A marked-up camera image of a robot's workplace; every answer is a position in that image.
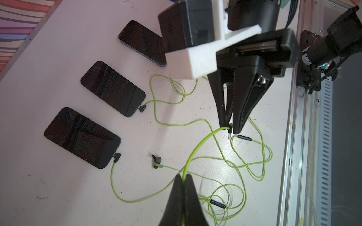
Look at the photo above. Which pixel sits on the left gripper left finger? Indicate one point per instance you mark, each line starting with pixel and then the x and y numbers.
pixel 173 215

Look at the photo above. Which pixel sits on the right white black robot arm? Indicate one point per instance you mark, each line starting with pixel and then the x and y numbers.
pixel 346 32

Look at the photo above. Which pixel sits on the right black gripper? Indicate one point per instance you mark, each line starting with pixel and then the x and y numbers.
pixel 246 72

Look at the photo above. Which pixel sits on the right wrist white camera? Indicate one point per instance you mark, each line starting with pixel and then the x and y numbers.
pixel 193 32

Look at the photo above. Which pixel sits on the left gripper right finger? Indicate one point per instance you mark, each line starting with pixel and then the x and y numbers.
pixel 193 213

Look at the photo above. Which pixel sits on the black phone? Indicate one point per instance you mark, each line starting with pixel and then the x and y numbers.
pixel 84 138
pixel 144 41
pixel 114 89

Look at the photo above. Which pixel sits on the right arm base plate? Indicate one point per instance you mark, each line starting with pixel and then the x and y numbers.
pixel 316 51

